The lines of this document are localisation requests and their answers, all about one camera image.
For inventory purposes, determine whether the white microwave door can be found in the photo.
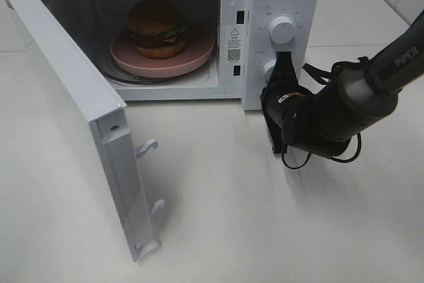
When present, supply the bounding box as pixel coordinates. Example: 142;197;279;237
6;0;165;260

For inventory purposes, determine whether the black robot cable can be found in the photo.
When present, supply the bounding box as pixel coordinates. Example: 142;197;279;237
281;57;370;168

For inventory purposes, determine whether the white microwave oven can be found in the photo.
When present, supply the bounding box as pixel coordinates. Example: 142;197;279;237
6;0;317;118

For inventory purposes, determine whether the burger with lettuce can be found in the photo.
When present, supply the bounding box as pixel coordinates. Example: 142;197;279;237
127;0;189;59

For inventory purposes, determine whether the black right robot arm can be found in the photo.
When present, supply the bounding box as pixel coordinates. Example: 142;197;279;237
260;14;423;162

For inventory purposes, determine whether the pink round plate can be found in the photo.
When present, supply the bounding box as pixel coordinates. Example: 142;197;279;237
110;24;215;78

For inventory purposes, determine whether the white microwave knob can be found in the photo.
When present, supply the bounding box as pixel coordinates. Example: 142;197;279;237
262;59;276;82
268;14;297;44

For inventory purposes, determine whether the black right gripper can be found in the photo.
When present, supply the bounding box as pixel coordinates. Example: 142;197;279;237
260;52;314;154

